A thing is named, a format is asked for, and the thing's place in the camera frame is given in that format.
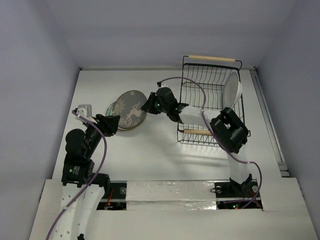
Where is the dark grey green plate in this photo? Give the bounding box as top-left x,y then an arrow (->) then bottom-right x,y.
113,90 -> 147,128

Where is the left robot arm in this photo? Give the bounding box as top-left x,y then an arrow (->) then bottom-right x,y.
45,108 -> 120,240

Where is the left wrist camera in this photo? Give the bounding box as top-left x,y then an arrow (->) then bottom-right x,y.
71,104 -> 92,121

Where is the mint green flower plate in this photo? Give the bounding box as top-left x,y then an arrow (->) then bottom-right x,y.
105,101 -> 117,117

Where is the red teal flower plate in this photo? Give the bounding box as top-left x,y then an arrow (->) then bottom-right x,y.
117,124 -> 140,132

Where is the black wire dish rack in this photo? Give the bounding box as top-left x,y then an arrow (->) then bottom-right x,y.
177,55 -> 243,146

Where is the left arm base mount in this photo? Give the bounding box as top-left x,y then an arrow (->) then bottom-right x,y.
96,181 -> 127,211

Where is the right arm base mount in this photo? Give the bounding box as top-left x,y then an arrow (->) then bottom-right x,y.
210,174 -> 263,210

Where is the white grey bowl plate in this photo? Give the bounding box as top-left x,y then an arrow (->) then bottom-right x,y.
222,72 -> 243,109

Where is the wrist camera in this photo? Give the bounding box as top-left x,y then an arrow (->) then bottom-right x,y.
71,104 -> 92,121
156,81 -> 168,88

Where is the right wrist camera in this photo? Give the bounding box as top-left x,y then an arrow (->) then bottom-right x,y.
156,81 -> 168,88

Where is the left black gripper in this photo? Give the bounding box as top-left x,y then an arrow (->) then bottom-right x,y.
83,112 -> 120,157

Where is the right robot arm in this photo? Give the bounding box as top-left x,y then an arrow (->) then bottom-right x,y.
141,87 -> 252,196

